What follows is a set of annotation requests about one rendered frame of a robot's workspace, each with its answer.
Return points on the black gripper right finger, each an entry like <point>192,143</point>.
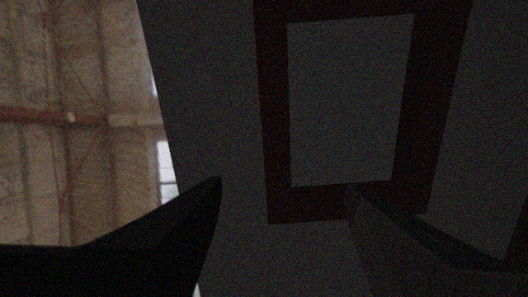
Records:
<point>403,256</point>

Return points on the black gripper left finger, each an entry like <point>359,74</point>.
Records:
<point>160,254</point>

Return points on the grey flat board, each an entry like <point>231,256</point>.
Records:
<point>203,60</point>

